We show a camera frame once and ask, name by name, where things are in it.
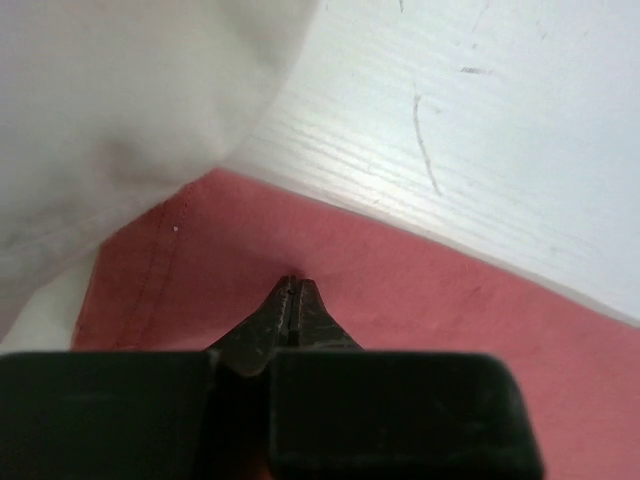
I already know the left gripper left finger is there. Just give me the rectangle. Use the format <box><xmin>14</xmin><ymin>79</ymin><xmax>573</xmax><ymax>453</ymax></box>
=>
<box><xmin>1</xmin><ymin>277</ymin><xmax>292</xmax><ymax>479</ymax></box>

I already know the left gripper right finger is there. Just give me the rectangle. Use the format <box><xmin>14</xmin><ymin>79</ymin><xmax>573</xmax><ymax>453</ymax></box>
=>
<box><xmin>267</xmin><ymin>280</ymin><xmax>544</xmax><ymax>479</ymax></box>

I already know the pink t shirt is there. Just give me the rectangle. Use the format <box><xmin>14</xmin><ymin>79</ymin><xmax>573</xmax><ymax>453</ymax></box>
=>
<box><xmin>72</xmin><ymin>170</ymin><xmax>639</xmax><ymax>479</ymax></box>

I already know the cream white t shirt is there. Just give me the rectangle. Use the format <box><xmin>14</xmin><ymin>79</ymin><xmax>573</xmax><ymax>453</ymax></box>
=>
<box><xmin>1</xmin><ymin>1</ymin><xmax>318</xmax><ymax>334</ymax></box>

